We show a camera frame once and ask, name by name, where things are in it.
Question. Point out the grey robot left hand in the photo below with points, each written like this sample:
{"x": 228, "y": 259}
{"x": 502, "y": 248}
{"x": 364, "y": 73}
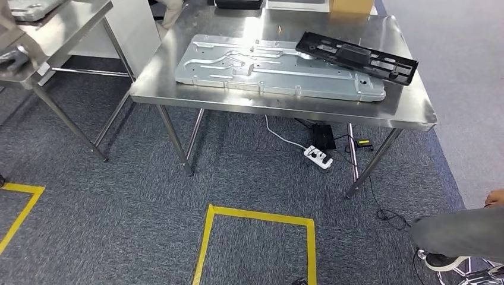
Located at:
{"x": 2, "y": 181}

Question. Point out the person's right hand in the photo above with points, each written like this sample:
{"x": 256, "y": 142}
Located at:
{"x": 496, "y": 198}

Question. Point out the black plastic panel part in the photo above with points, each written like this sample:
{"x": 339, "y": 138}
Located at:
{"x": 354, "y": 55}

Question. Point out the grey metal part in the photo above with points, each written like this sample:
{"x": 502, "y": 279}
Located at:
{"x": 13, "y": 59}

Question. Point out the stainless steel workbench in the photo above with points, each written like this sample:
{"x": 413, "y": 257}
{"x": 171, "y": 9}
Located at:
{"x": 405, "y": 106}

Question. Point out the person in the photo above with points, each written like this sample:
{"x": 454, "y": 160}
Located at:
{"x": 460, "y": 232}

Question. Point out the grey metal sheet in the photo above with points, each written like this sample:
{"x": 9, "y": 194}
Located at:
{"x": 27, "y": 11}

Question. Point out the stainless steel table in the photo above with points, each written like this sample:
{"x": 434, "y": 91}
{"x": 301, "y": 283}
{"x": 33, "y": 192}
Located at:
{"x": 71, "y": 23}

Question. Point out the white power strip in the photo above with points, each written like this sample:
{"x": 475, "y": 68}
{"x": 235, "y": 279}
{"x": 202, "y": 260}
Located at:
{"x": 318, "y": 157}

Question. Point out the black power adapter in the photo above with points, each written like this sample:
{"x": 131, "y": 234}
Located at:
{"x": 323, "y": 137}

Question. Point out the tan cloth item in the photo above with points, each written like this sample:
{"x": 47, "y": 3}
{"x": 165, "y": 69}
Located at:
{"x": 171, "y": 13}

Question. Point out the tan cardboard box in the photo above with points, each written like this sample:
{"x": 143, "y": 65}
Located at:
{"x": 350, "y": 7}

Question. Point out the grey stamped metal plate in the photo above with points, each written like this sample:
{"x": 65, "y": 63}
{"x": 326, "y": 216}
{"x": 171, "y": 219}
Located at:
{"x": 275, "y": 74}

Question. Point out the white flat tray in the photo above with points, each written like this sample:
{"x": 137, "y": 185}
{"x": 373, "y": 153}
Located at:
{"x": 297, "y": 5}

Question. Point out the black flat box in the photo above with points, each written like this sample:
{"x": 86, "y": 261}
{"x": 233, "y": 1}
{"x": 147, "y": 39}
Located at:
{"x": 238, "y": 4}

